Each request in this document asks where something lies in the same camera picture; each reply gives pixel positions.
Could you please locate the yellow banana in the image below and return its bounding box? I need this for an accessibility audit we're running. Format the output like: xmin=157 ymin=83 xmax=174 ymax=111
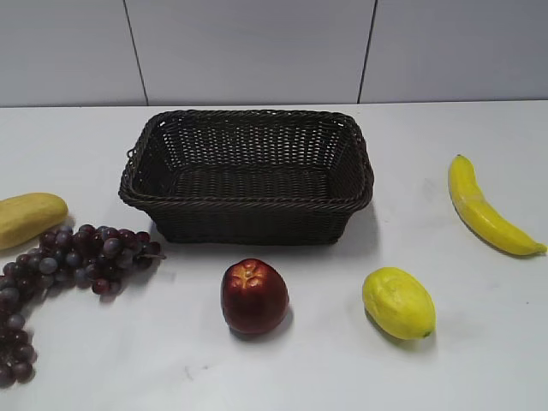
xmin=448 ymin=155 xmax=547 ymax=257

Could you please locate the dark woven wicker basket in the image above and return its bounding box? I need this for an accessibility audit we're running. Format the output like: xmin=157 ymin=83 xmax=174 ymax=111
xmin=119 ymin=110 xmax=374 ymax=246

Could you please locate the red apple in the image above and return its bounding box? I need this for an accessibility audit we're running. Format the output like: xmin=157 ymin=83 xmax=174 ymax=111
xmin=220 ymin=259 xmax=289 ymax=335

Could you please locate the yellow lemon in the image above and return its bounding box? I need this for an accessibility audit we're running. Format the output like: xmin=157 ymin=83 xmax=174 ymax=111
xmin=362 ymin=267 xmax=436 ymax=340

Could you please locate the purple grape bunch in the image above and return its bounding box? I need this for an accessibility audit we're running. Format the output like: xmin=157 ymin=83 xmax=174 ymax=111
xmin=1 ymin=224 xmax=165 ymax=389

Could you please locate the yellow mango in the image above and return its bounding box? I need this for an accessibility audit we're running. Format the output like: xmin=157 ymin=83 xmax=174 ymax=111
xmin=1 ymin=193 xmax=69 ymax=250

